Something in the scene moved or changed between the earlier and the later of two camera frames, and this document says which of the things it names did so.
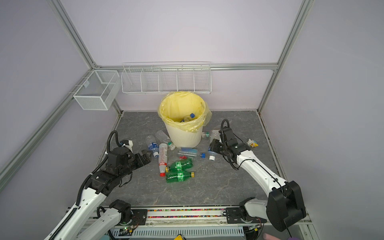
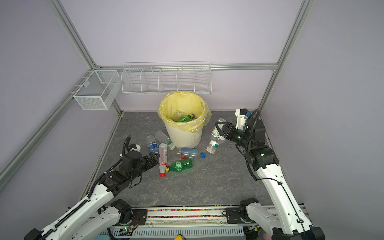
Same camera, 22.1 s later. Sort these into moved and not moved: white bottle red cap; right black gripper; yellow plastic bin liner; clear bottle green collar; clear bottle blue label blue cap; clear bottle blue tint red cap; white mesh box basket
Moved: clear bottle blue label blue cap; right black gripper
Not moved: yellow plastic bin liner; clear bottle green collar; white bottle red cap; clear bottle blue tint red cap; white mesh box basket
